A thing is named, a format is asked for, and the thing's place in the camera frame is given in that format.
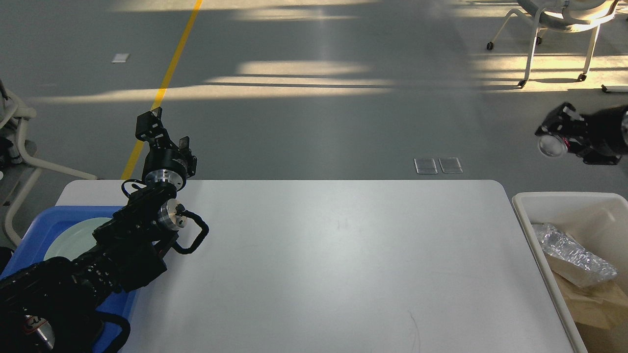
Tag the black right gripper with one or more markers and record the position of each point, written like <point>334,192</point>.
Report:
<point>605,129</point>

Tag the light green plate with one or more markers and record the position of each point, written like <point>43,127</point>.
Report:
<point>73,240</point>

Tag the white chair top right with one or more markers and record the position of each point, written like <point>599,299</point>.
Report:
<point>560,16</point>

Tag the white chair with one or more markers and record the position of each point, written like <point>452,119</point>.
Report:
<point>560,16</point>
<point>16,115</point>

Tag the left floor outlet plate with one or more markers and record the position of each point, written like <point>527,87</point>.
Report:
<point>426,166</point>

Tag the white plastic bin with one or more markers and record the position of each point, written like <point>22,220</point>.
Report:
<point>599,222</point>

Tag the floor outlet plate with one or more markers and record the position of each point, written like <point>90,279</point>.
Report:
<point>426,166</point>
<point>451,165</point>

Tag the crushed red soda can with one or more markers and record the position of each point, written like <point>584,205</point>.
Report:
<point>552,146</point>

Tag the brown paper bag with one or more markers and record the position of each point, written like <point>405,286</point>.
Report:
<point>604,305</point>

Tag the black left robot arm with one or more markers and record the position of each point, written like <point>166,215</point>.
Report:
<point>52,306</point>

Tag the blue plastic tray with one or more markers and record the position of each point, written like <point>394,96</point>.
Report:
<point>42,233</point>

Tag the right floor outlet plate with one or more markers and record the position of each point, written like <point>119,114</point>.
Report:
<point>451,165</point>

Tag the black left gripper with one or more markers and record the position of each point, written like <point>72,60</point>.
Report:
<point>163,163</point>

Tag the aluminium foil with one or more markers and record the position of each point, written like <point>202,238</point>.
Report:
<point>571,260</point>

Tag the white chair left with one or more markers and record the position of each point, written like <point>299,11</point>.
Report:
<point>16,115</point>

